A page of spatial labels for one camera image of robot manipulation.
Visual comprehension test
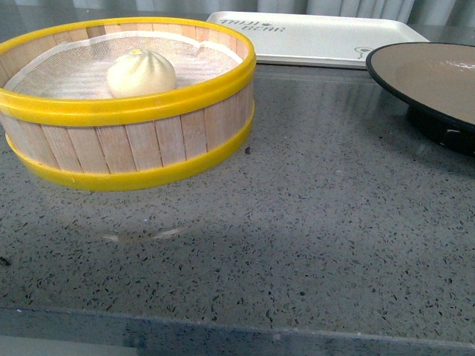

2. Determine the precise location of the yellow rimmed bamboo steamer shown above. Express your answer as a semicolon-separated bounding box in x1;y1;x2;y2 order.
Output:
1;17;256;191

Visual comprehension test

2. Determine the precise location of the white steamed bun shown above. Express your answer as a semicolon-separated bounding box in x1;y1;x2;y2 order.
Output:
106;49;177;98

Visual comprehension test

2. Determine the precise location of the white mesh steamer liner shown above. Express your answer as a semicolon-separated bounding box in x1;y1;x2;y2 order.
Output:
4;31;243;99

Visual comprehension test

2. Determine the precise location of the black rimmed tan plate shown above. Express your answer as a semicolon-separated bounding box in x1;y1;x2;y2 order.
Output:
366;42;474;156

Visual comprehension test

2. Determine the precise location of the white Taiji Bear tray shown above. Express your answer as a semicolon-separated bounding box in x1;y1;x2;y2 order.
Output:
207;11;427;69

